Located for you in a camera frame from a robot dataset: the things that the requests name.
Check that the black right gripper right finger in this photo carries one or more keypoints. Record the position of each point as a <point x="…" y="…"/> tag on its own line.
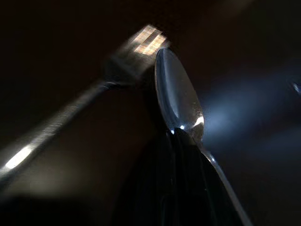
<point x="207" y="197"/>

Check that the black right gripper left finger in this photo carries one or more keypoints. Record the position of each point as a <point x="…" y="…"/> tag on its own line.
<point x="152" y="188"/>

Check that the large steel spoon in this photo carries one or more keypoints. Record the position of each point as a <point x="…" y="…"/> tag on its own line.
<point x="176" y="94"/>

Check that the steel fork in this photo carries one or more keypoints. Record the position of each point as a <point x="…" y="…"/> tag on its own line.
<point x="131" y="66"/>

